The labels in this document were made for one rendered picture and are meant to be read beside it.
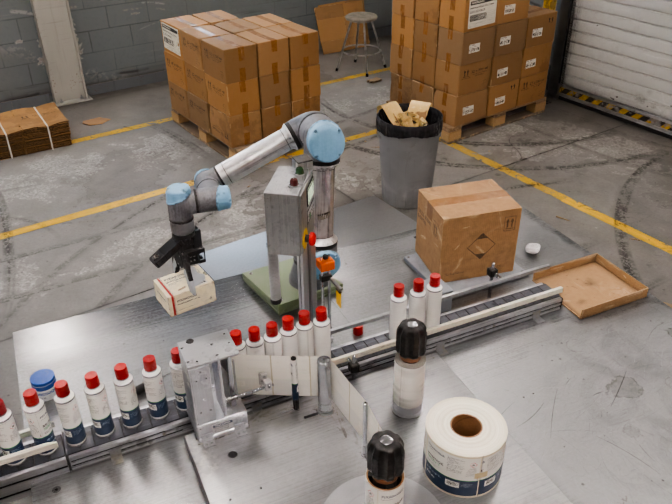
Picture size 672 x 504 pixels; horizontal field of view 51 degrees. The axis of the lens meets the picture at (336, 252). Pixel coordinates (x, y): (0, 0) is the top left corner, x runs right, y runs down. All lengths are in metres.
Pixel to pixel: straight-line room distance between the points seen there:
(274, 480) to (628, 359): 1.20
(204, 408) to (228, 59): 3.66
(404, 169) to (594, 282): 2.21
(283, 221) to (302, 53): 3.78
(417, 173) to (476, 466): 3.16
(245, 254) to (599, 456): 1.49
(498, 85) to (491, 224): 3.61
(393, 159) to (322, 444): 2.99
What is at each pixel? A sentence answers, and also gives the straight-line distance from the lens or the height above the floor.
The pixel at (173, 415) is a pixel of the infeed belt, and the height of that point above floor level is 0.88.
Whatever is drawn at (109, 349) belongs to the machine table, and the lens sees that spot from 2.43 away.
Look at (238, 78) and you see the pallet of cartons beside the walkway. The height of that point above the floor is 0.67.
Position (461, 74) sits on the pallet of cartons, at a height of 0.57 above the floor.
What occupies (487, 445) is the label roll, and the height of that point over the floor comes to 1.02.
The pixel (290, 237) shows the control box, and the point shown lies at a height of 1.35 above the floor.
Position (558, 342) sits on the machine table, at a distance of 2.43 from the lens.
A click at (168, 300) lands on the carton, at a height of 1.01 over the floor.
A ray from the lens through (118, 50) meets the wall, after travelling 7.37.
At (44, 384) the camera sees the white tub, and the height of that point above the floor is 0.90.
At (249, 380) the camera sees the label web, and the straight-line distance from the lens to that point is 2.00.
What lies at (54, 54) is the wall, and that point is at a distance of 7.16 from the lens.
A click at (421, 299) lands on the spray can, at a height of 1.03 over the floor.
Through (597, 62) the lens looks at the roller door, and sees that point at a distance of 6.73.
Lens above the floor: 2.31
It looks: 32 degrees down
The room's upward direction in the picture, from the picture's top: 1 degrees counter-clockwise
